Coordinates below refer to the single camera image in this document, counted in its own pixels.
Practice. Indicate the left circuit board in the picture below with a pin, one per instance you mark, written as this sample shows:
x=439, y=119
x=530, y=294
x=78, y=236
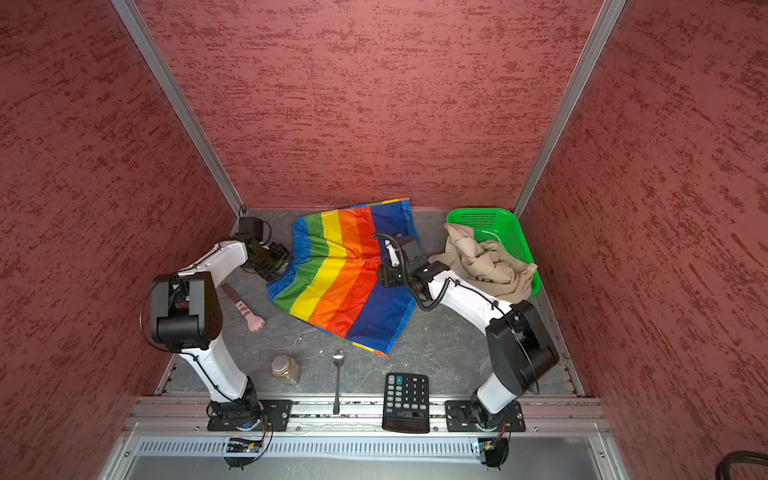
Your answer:
x=241, y=446

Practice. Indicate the circuit board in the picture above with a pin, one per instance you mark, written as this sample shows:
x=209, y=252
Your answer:
x=492, y=453
x=241, y=446

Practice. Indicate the small amber glass jar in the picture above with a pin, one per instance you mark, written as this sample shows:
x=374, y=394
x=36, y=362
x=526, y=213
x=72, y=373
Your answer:
x=286, y=369

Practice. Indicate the aluminium corner post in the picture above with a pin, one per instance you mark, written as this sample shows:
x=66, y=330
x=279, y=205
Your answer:
x=603, y=26
x=132, y=19

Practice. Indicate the beige shorts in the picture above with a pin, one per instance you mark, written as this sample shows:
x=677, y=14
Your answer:
x=486, y=265

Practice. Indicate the rainbow striped shorts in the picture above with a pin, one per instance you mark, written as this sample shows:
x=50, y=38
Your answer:
x=332, y=284

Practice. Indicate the metal spoon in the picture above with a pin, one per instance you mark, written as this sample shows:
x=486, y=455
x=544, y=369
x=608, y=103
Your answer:
x=338, y=361

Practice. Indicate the right circuit board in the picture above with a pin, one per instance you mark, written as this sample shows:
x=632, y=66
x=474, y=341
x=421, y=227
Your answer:
x=492, y=453

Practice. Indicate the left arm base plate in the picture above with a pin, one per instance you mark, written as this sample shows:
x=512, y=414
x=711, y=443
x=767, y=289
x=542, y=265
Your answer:
x=276, y=414

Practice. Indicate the pink cat paw scoop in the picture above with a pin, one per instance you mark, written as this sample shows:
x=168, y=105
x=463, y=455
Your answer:
x=254, y=322

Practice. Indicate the aluminium corner post right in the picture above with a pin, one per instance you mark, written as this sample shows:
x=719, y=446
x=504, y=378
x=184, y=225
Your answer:
x=603, y=26

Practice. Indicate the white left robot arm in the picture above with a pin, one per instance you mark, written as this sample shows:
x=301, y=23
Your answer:
x=186, y=319

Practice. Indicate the green plastic basket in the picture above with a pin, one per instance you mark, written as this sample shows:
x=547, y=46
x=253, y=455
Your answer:
x=498, y=225

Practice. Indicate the aluminium corner post left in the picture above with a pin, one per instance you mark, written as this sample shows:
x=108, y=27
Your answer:
x=132, y=19

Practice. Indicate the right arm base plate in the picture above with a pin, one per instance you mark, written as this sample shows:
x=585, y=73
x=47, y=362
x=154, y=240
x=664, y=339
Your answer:
x=471, y=416

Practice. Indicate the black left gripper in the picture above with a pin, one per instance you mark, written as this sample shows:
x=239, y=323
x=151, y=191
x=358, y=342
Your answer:
x=282, y=254

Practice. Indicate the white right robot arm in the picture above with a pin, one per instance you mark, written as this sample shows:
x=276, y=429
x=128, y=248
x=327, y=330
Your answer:
x=520, y=347

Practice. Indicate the black calculator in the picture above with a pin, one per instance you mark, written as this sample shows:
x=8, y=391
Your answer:
x=406, y=407

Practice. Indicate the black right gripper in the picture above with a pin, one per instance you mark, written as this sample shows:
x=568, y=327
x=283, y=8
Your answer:
x=387, y=278

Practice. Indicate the aluminium front rail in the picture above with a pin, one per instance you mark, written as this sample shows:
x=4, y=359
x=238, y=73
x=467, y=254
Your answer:
x=311, y=415

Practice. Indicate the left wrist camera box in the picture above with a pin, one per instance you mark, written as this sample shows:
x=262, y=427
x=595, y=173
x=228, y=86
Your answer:
x=251, y=227

